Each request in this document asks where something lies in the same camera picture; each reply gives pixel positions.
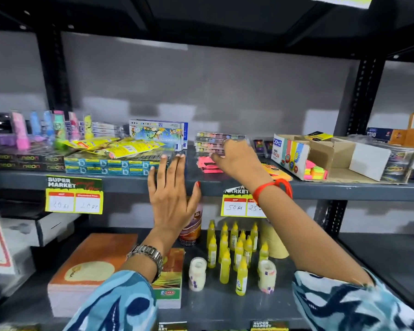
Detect pile of yellow packets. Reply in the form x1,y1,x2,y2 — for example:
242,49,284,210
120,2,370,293
57,136,165,160

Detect white cardboard box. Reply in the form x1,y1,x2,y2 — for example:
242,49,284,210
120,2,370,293
0,211,81,248

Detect white glue jar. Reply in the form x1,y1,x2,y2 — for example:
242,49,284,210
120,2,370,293
257,259,277,295
188,257,208,293

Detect dark blue box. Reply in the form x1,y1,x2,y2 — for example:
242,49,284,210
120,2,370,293
366,127,394,142

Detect person's left forearm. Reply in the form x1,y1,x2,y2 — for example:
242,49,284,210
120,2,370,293
119,234,179,284

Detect dark plastic packets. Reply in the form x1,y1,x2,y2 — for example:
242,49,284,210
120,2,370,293
253,137,274,157

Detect blue crayon box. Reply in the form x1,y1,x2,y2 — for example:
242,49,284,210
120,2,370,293
129,119,189,153

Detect blue patterned sleeve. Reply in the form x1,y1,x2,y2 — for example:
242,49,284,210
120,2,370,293
63,270,159,331
291,268,414,331

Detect pink sticky note pads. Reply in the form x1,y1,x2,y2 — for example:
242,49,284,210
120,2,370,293
196,155,225,175

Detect yellow price label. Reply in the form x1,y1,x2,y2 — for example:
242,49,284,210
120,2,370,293
44,175,104,215
220,185,267,218

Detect green and orange box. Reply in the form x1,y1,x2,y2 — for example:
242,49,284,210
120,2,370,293
151,248,186,309

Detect stack of black pencil boxes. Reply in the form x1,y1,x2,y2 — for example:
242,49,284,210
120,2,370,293
0,143,67,172

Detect group of yellow glue bottles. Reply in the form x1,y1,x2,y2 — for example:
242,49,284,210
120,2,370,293
206,220,270,297

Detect black shelf label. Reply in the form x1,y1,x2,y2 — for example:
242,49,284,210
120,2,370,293
158,321,188,331
250,320,290,331

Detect silver metal wristwatch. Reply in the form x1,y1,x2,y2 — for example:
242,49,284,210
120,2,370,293
126,245,165,283

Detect dark metal shelving rack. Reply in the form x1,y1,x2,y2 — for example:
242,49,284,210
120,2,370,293
0,0,414,331

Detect row of pastel eraser packs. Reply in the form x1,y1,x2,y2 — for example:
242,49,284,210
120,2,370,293
10,110,94,151

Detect yellow and black packet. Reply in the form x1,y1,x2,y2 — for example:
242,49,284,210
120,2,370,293
304,131,334,142

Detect stack of small white boxes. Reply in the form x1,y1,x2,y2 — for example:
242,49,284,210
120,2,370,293
91,121,125,139

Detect beige twine cone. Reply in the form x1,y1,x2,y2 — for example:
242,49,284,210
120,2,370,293
258,218,290,260

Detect yellow shelf label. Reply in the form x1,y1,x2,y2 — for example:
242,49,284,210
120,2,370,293
310,0,374,10

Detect stack of clear chalk boxes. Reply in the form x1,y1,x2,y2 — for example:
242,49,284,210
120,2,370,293
195,131,247,156

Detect white box with clear wrap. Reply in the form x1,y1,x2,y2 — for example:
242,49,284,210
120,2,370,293
348,135,414,184

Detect stack of teal pencil boxes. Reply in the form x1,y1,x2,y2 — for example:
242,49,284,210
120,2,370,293
63,153,175,177

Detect red thread bracelet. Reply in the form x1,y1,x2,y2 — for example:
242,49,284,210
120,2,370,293
252,178,293,206

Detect open cardboard eraser carton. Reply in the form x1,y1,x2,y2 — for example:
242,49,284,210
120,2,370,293
270,134,357,182

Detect person's right hand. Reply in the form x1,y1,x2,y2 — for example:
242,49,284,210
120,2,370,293
210,138,274,194

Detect orange flat packet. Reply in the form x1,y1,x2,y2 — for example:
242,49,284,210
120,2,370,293
262,163,293,182

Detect person's left hand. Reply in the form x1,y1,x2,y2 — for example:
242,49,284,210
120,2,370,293
147,154,203,243

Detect neon sticky note pads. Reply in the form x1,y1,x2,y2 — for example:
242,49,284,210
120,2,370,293
303,160,329,180

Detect orange paper ream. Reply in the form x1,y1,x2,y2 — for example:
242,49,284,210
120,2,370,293
47,233,139,318

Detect person's right forearm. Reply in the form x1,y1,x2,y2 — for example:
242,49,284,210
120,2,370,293
253,183,374,287

